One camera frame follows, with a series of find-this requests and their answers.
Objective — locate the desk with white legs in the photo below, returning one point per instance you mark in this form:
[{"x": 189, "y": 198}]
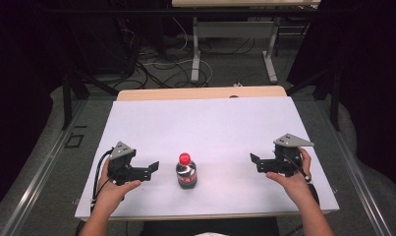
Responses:
[{"x": 235, "y": 30}]

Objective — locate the white table sheet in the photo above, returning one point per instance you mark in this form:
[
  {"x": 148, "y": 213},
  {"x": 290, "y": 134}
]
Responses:
[{"x": 212, "y": 131}]

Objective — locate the metal floor rail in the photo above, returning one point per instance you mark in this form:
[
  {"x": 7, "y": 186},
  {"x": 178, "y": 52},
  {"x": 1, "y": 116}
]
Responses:
[
  {"x": 38, "y": 178},
  {"x": 356, "y": 173}
]

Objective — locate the black metal stand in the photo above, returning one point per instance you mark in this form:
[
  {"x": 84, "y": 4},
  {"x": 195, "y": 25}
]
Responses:
[
  {"x": 67, "y": 98},
  {"x": 334, "y": 98}
]

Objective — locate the person's right hand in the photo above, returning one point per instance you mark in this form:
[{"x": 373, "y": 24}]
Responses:
[{"x": 297, "y": 187}]

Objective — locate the dark curtain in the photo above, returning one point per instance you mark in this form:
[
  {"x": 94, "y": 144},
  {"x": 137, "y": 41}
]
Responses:
[
  {"x": 375, "y": 82},
  {"x": 15, "y": 98}
]

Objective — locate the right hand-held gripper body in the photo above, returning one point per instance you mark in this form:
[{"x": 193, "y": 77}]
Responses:
[{"x": 285, "y": 162}]

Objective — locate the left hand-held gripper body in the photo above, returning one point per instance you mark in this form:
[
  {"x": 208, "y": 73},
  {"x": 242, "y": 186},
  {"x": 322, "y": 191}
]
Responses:
[{"x": 120, "y": 164}]

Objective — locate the black horizontal bar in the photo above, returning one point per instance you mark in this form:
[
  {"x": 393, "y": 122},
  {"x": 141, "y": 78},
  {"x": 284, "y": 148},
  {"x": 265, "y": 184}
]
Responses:
[{"x": 120, "y": 11}]

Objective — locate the red bottle cap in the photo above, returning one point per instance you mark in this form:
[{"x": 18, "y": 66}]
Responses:
[{"x": 184, "y": 158}]

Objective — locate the dark floor hatch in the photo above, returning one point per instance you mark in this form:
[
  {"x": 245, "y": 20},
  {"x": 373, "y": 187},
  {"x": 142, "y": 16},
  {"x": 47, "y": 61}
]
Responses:
[{"x": 74, "y": 141}]

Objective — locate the person's left hand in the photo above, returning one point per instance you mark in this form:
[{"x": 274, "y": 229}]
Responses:
[{"x": 112, "y": 195}]

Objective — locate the person's dark clothing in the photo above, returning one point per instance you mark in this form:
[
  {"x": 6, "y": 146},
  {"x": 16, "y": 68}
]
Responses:
[{"x": 185, "y": 227}]

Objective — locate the light wooden table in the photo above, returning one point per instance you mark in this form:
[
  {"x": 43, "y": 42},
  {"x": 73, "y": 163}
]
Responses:
[{"x": 185, "y": 93}]

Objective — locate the dark soda bottle red label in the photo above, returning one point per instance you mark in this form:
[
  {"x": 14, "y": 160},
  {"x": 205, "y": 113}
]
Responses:
[{"x": 186, "y": 177}]

